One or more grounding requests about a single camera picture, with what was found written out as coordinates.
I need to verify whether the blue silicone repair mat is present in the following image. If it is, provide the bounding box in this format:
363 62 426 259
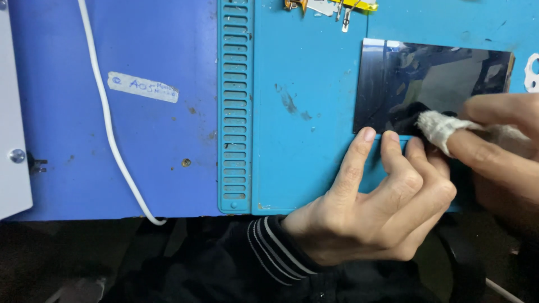
217 0 539 215

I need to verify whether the white paper label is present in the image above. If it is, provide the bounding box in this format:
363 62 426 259
107 72 179 104

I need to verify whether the person's left hand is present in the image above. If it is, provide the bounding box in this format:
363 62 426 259
281 127 457 267

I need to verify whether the white cleaning cloth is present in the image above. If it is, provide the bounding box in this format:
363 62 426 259
417 110 532 157

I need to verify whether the white metal device box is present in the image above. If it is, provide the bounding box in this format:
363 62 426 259
0 0 33 220

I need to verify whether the brass metal clip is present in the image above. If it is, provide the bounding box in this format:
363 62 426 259
284 0 309 16

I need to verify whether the person's right hand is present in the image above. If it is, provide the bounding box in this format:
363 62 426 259
446 93 539 236

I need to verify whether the white adhesive gasket piece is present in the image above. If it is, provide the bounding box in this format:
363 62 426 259
524 53 539 93

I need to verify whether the yellow handled tool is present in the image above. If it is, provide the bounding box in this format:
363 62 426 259
328 0 379 12

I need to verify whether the white cable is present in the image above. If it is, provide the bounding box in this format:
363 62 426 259
77 0 168 226

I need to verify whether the black glass phone screen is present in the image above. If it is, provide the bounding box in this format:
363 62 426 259
353 38 515 136

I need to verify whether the silver metal blade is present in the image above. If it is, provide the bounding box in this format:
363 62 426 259
307 0 335 17

